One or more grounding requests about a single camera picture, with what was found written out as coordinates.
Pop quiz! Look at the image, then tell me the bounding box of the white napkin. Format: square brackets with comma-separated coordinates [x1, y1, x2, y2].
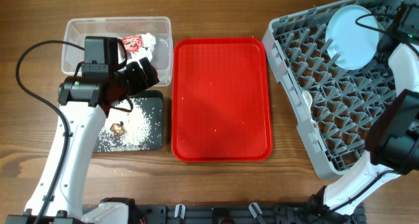
[129, 48, 153, 62]
[141, 33, 156, 52]

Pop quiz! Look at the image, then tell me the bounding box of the red snack wrapper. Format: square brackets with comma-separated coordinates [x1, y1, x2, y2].
[120, 34, 143, 52]

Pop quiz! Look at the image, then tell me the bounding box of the white plastic spoon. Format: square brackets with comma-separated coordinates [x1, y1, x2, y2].
[302, 90, 313, 111]

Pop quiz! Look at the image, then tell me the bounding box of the light blue plate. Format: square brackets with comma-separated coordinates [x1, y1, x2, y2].
[325, 5, 380, 70]

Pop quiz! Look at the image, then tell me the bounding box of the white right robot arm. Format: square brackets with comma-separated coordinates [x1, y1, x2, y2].
[321, 4, 418, 216]

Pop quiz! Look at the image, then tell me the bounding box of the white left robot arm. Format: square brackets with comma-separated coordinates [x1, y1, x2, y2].
[5, 36, 159, 223]

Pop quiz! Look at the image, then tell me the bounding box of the black waste tray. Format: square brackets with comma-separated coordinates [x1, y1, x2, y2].
[93, 90, 164, 153]

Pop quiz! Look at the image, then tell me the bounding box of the grey dishwasher rack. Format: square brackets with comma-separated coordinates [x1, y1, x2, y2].
[261, 0, 419, 181]

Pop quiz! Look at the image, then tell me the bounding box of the spilled white rice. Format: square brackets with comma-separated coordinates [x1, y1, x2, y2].
[96, 98, 163, 152]

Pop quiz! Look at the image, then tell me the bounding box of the brown food scrap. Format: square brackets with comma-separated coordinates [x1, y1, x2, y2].
[110, 121, 126, 137]

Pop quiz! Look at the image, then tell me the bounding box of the clear plastic bin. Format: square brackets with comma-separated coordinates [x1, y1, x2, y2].
[64, 16, 173, 86]

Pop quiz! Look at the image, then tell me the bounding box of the red plastic tray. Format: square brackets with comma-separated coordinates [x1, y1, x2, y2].
[171, 37, 273, 162]

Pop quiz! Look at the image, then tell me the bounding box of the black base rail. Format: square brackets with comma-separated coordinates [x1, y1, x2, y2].
[81, 197, 366, 224]

